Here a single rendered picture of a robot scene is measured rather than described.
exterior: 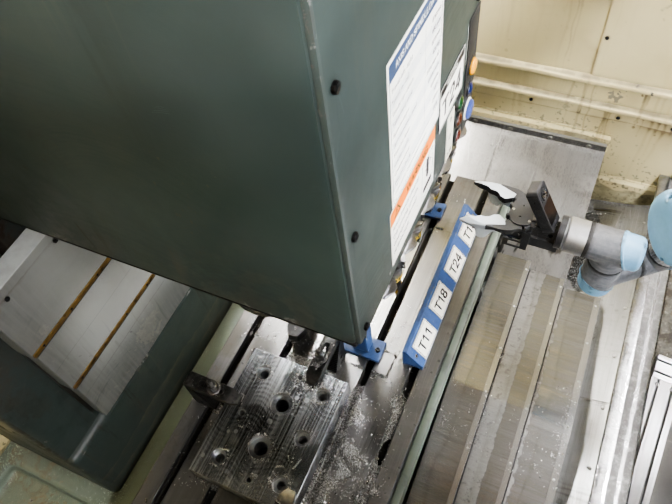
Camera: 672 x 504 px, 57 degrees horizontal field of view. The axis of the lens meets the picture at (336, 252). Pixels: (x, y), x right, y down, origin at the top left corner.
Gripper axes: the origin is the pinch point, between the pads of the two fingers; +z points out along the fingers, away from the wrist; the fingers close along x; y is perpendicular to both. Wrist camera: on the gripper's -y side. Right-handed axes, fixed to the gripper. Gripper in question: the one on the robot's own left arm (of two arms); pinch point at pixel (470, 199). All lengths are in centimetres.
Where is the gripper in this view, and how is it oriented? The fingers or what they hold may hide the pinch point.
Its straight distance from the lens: 135.1
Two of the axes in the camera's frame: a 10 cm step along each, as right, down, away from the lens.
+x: 4.1, -7.7, 4.9
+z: -9.1, -3.0, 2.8
